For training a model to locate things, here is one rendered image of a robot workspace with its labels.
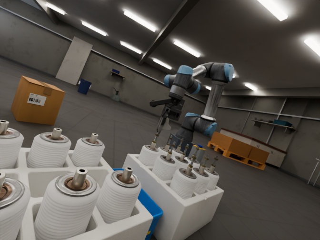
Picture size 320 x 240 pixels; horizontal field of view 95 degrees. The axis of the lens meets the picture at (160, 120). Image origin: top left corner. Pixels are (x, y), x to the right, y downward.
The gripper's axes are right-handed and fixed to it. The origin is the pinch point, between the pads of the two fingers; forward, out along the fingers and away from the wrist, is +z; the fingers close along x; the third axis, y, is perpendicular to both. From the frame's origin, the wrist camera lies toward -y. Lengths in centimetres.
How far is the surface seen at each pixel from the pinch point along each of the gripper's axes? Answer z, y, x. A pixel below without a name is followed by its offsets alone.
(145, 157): 14.0, -1.5, -4.3
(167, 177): 16.1, 9.2, -13.9
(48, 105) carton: 18, -80, 56
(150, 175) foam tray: 17.1, 1.4, -14.1
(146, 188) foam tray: 22.9, 2.1, -15.1
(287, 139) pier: -97, 629, 455
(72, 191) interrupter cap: 9, -20, -47
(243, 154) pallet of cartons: 14, 267, 242
